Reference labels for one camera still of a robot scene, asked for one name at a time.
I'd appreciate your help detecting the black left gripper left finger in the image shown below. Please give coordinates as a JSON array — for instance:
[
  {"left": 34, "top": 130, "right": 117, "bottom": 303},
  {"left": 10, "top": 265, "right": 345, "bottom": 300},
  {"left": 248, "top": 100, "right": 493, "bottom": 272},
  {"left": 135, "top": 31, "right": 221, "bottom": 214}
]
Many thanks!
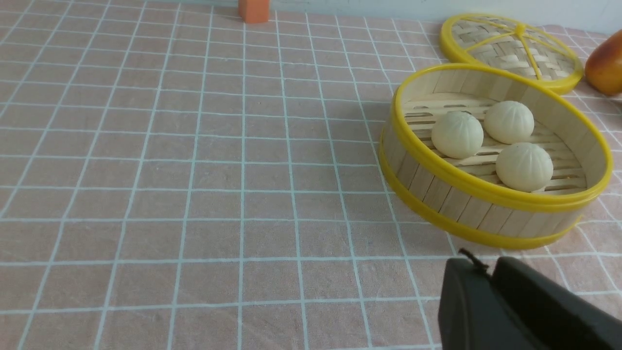
[{"left": 438, "top": 249, "right": 537, "bottom": 350}]

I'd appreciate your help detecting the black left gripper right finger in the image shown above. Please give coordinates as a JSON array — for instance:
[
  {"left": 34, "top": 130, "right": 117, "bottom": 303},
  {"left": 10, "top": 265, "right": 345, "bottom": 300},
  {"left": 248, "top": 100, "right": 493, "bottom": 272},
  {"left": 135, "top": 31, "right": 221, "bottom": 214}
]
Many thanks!
[{"left": 492, "top": 257, "right": 622, "bottom": 350}]

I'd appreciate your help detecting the yellow-rimmed bamboo steamer tray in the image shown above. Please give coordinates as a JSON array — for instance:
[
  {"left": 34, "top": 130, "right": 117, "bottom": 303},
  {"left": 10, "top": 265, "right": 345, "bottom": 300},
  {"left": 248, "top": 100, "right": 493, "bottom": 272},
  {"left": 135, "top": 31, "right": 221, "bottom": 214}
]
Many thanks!
[{"left": 378, "top": 64, "right": 615, "bottom": 250}]

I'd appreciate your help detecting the yellow-rimmed woven steamer lid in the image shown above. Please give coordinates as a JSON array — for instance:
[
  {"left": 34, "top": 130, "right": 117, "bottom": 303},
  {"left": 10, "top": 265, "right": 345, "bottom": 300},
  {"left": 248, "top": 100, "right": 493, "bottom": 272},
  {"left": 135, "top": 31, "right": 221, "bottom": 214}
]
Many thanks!
[{"left": 439, "top": 13, "right": 584, "bottom": 95}]

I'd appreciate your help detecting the orange yellow toy pear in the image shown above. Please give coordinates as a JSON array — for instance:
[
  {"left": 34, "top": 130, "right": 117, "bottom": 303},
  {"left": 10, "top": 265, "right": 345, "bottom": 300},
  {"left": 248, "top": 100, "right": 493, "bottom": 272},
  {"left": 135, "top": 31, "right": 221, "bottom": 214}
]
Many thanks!
[{"left": 585, "top": 30, "right": 622, "bottom": 97}]

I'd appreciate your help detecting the pink checkered tablecloth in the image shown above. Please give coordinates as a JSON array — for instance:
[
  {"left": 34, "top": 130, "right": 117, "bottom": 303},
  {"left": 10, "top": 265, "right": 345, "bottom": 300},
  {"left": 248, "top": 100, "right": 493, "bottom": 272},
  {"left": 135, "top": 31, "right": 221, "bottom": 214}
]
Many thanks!
[{"left": 0, "top": 0, "right": 621, "bottom": 350}]

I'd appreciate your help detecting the orange cube block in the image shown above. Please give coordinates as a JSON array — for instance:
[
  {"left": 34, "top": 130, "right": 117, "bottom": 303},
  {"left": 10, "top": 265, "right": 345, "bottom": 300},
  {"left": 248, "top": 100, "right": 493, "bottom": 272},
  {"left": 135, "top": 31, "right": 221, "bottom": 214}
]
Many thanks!
[{"left": 238, "top": 0, "right": 271, "bottom": 24}]

